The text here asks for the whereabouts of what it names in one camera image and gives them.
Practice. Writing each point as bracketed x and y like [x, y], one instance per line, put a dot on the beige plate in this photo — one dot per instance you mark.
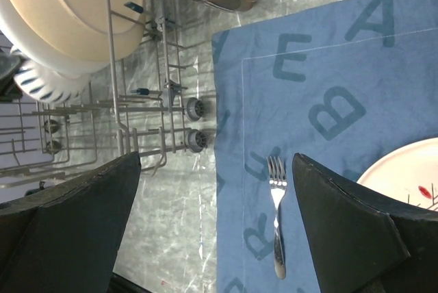
[80, 28]

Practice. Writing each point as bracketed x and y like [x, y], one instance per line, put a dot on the metal wire dish rack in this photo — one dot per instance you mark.
[142, 102]

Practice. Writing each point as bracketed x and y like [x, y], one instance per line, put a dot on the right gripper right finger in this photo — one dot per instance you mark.
[361, 240]

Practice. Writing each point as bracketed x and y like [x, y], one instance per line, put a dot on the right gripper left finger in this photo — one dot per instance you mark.
[66, 238]

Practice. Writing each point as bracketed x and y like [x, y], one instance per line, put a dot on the silver fork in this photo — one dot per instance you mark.
[278, 188]

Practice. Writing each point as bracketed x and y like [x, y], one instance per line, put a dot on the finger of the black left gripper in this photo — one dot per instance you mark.
[9, 66]

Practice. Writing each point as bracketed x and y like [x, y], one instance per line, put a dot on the white strawberry pattern plate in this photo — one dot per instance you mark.
[22, 36]

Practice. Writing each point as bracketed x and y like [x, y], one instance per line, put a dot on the blue letter pattern cloth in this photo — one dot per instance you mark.
[345, 84]

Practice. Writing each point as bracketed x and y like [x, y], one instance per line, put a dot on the pink and cream plate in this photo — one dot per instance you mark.
[408, 174]

